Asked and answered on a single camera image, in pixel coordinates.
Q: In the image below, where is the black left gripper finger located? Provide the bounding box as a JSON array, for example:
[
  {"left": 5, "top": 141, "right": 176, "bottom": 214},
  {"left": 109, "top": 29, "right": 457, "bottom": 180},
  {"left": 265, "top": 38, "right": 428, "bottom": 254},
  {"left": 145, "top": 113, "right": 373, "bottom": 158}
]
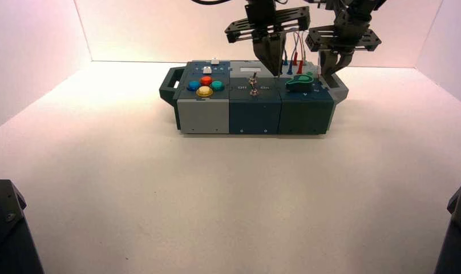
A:
[
  {"left": 252, "top": 37, "right": 277, "bottom": 75},
  {"left": 270, "top": 33, "right": 287, "bottom": 78}
]

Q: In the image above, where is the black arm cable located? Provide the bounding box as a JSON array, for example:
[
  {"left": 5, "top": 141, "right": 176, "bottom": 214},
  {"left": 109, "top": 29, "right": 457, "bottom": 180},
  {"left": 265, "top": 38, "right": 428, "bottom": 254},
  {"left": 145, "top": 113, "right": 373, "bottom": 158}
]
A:
[{"left": 189, "top": 0, "right": 232, "bottom": 6}]

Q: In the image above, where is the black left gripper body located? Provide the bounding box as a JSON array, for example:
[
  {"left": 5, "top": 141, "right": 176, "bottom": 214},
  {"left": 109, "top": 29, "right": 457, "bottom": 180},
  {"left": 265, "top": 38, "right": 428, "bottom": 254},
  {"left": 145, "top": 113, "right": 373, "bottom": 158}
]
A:
[{"left": 224, "top": 0, "right": 312, "bottom": 43}]

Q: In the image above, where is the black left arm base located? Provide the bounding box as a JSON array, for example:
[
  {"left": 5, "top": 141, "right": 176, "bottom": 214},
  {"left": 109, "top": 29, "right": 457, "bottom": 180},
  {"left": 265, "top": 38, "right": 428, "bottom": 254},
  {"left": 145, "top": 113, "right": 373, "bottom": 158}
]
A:
[{"left": 0, "top": 179, "right": 45, "bottom": 274}]

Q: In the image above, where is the blue jumper wire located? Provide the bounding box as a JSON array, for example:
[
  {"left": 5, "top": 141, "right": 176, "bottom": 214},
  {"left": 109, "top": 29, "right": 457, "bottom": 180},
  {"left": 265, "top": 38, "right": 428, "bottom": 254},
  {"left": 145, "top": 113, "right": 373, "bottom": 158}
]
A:
[{"left": 282, "top": 32, "right": 300, "bottom": 75}]

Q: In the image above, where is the red jumper wire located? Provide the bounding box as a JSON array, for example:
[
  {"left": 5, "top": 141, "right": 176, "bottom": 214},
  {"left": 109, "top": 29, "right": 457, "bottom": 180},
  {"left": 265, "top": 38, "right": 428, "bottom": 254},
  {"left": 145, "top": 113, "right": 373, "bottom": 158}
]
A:
[{"left": 293, "top": 31, "right": 306, "bottom": 75}]

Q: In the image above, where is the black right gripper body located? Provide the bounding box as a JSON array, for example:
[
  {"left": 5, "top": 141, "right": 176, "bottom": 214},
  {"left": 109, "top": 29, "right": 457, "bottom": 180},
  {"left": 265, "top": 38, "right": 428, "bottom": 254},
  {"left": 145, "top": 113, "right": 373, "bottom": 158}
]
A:
[{"left": 305, "top": 0, "right": 382, "bottom": 53}]

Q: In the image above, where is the dark modular control box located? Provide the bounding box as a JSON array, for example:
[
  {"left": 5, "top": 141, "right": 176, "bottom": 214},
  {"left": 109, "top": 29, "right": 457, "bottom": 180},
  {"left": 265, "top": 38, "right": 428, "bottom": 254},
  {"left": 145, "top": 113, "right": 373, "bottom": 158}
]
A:
[{"left": 159, "top": 59, "right": 350, "bottom": 136}]

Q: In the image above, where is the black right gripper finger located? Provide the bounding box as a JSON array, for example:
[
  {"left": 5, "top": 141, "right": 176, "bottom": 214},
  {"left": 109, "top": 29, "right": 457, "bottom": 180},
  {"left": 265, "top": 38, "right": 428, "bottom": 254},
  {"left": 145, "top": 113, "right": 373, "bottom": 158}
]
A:
[
  {"left": 334, "top": 51, "right": 354, "bottom": 74},
  {"left": 318, "top": 50, "right": 340, "bottom": 89}
]

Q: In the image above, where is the green rotary knob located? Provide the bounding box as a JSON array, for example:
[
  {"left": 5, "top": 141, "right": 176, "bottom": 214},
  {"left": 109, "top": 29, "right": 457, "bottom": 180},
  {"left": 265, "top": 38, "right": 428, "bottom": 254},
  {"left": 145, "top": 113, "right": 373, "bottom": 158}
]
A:
[{"left": 285, "top": 74, "right": 314, "bottom": 94}]

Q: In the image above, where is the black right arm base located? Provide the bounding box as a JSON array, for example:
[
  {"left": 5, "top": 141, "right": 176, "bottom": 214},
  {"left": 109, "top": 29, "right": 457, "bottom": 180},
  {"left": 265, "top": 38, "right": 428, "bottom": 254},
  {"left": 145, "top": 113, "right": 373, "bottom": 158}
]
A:
[{"left": 434, "top": 182, "right": 461, "bottom": 274}]

